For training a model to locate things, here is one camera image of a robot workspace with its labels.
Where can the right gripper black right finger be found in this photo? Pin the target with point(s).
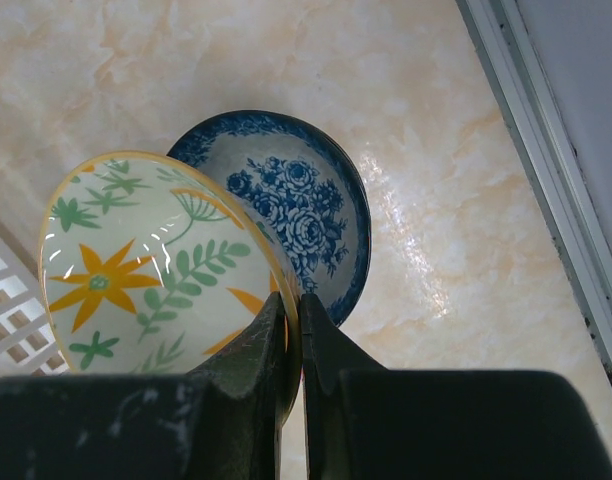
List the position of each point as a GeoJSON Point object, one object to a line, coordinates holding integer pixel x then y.
{"type": "Point", "coordinates": [366, 421]}

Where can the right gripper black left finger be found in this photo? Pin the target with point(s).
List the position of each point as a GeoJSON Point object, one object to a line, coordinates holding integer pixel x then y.
{"type": "Point", "coordinates": [222, 420]}

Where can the green orange floral bowl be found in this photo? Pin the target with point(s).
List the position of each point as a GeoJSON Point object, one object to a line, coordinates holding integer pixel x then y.
{"type": "Point", "coordinates": [148, 266]}

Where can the white plastic dish rack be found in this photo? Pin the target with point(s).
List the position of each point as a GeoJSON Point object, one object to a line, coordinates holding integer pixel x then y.
{"type": "Point", "coordinates": [27, 344]}

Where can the blue white patterned bowl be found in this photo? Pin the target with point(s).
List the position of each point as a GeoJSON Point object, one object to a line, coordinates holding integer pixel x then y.
{"type": "Point", "coordinates": [306, 188]}

